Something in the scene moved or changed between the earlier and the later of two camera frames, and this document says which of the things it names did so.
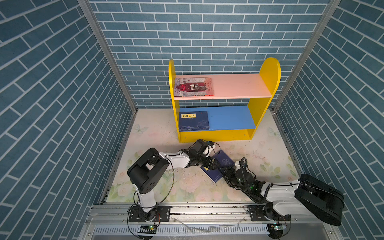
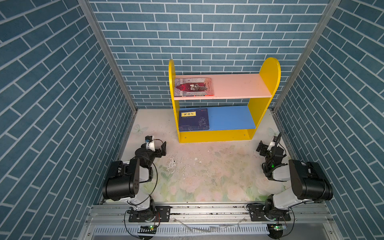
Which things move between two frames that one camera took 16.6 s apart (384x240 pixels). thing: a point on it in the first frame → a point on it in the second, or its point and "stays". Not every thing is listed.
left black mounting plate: x=160 y=213 stays
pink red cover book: x=193 y=86 stays
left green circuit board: x=151 y=229 stays
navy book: x=223 y=161 → x=194 y=120
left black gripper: x=213 y=166 → x=162 y=151
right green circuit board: x=276 y=226 stays
